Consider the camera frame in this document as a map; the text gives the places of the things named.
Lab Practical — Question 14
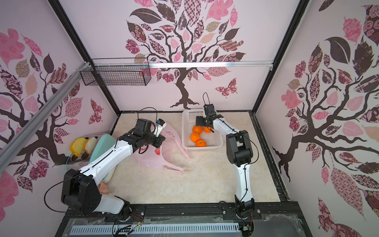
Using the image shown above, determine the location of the pink printed plastic bag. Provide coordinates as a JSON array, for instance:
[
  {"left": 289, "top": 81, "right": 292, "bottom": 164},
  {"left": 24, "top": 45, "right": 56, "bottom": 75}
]
[{"left": 133, "top": 123, "right": 190, "bottom": 174}]

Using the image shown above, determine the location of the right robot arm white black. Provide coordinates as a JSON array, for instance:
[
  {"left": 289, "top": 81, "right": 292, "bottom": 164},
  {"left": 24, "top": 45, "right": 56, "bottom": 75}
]
[{"left": 195, "top": 115, "right": 255, "bottom": 219}]

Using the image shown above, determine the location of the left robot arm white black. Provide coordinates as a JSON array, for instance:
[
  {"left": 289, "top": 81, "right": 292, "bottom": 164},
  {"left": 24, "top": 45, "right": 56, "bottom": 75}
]
[{"left": 61, "top": 118, "right": 166, "bottom": 221}]

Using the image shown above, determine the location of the white perforated plastic basket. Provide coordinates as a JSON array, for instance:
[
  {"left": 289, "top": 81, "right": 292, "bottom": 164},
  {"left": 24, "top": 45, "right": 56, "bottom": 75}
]
[{"left": 182, "top": 109, "right": 223, "bottom": 150}]

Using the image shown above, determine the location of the mint green cutting board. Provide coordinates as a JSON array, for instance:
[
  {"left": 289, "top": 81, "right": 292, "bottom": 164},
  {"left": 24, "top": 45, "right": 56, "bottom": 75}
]
[{"left": 89, "top": 134, "right": 116, "bottom": 163}]

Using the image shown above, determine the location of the pale bread slice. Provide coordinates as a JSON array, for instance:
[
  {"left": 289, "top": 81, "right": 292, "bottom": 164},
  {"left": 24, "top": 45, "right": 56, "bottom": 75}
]
[{"left": 84, "top": 137, "right": 97, "bottom": 155}]

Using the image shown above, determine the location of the pink cup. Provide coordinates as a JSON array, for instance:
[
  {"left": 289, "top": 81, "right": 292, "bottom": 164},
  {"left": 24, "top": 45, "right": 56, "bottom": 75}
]
[{"left": 97, "top": 182, "right": 110, "bottom": 195}]

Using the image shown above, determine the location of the yellow toast slice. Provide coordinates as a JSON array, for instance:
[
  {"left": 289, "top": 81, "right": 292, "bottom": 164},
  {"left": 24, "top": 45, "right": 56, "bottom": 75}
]
[{"left": 70, "top": 137, "right": 87, "bottom": 157}]

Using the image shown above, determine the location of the silver toaster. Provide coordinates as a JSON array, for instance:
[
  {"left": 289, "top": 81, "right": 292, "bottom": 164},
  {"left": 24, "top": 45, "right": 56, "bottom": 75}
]
[{"left": 66, "top": 133, "right": 102, "bottom": 171}]

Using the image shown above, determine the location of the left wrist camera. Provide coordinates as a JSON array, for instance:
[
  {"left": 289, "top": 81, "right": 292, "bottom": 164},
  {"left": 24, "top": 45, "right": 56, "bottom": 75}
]
[{"left": 154, "top": 118, "right": 166, "bottom": 137}]

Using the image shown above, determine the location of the black wire wall basket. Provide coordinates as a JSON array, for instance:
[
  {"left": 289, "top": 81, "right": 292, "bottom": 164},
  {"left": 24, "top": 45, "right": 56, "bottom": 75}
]
[{"left": 80, "top": 56, "right": 152, "bottom": 87}]

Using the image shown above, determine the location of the white slotted cable duct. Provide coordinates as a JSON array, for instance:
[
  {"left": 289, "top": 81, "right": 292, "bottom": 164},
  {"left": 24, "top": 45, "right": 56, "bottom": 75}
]
[{"left": 66, "top": 223, "right": 240, "bottom": 237}]

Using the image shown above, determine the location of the aluminium rail left wall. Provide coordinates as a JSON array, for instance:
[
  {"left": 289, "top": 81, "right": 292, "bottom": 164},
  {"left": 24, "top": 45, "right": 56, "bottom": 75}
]
[{"left": 1, "top": 62, "right": 89, "bottom": 172}]

